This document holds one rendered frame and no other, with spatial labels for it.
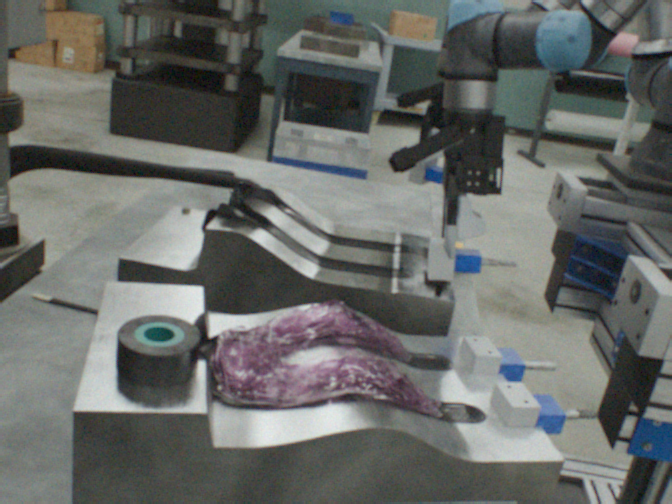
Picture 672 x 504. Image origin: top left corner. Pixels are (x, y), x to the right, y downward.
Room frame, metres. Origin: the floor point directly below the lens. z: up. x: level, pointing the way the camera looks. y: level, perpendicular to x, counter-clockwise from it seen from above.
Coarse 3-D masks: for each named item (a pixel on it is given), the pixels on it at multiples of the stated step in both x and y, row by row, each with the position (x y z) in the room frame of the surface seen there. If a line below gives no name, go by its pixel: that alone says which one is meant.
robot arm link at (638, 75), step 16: (656, 0) 1.45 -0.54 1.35; (640, 16) 1.47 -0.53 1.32; (656, 16) 1.45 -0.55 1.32; (640, 32) 1.48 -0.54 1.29; (656, 32) 1.45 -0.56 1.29; (640, 48) 1.47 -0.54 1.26; (656, 48) 1.44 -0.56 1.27; (640, 64) 1.46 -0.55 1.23; (656, 64) 1.44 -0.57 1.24; (640, 80) 1.46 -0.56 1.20; (640, 96) 1.47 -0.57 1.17
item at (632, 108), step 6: (630, 96) 5.40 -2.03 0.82; (630, 102) 5.41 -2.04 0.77; (636, 102) 5.27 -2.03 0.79; (630, 108) 5.38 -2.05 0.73; (636, 108) 5.38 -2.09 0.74; (630, 114) 5.38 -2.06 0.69; (624, 120) 5.42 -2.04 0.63; (630, 120) 5.38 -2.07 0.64; (624, 126) 5.39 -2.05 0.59; (630, 126) 5.38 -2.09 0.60; (624, 132) 5.38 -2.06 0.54; (630, 132) 5.38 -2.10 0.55; (618, 138) 5.43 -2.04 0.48; (624, 138) 5.38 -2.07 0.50; (618, 144) 5.40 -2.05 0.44; (624, 144) 5.38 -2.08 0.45; (618, 150) 5.38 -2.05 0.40; (624, 150) 5.38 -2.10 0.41
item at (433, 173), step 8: (432, 160) 1.47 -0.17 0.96; (416, 168) 1.45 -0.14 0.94; (424, 168) 1.45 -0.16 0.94; (432, 168) 1.45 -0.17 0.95; (440, 168) 1.46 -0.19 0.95; (408, 176) 1.46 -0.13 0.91; (416, 176) 1.45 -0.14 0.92; (424, 176) 1.45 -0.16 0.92; (432, 176) 1.44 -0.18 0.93; (440, 176) 1.43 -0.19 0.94
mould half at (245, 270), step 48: (288, 192) 1.17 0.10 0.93; (144, 240) 1.00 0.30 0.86; (192, 240) 1.03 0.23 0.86; (240, 240) 0.91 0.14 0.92; (384, 240) 1.11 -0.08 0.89; (240, 288) 0.91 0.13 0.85; (288, 288) 0.91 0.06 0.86; (336, 288) 0.91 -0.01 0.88; (384, 288) 0.91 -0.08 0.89; (432, 288) 0.93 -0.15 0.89
